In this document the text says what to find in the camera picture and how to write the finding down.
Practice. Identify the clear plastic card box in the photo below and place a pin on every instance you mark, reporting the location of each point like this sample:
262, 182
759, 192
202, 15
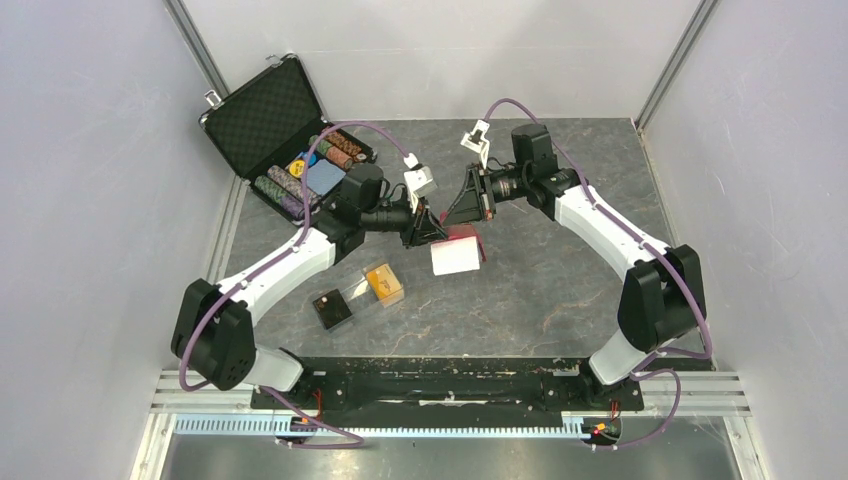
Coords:
358, 294

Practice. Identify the orange card stack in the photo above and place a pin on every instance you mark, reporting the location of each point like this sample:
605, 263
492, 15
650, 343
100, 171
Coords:
386, 285

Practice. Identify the green purple poker chip row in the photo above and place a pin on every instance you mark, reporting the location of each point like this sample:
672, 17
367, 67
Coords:
288, 202

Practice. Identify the red poker chip row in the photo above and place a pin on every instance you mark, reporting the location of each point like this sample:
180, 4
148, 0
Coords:
339, 158

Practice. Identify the yellow dealer chip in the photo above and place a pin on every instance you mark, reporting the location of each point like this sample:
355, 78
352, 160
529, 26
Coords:
296, 168

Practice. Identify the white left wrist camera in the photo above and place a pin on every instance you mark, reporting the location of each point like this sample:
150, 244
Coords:
418, 180

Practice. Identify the black aluminium poker chip case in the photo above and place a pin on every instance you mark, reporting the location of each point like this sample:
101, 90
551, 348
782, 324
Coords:
268, 121

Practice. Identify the red leather card holder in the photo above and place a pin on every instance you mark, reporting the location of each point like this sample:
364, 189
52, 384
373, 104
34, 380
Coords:
462, 251

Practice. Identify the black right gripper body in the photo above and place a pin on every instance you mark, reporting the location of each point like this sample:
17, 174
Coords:
486, 198

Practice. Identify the aluminium slotted rail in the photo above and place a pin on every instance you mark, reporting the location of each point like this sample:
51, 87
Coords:
288, 426

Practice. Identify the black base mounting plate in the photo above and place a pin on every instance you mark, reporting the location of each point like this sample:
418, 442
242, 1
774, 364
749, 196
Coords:
455, 392

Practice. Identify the blue playing card deck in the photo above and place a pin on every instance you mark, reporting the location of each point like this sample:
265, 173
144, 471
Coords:
323, 176

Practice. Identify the purple grey poker chip row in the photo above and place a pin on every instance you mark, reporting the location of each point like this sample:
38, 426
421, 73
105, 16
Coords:
293, 186

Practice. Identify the black card stack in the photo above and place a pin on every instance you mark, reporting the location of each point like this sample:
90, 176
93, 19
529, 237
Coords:
332, 309

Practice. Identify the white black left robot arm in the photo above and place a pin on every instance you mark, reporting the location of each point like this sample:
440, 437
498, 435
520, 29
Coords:
214, 335

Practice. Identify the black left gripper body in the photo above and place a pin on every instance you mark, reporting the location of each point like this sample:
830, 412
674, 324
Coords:
410, 237

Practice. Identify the brown poker chip row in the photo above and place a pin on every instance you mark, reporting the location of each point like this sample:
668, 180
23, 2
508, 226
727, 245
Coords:
343, 143

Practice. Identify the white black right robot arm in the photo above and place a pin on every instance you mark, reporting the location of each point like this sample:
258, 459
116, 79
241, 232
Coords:
662, 289

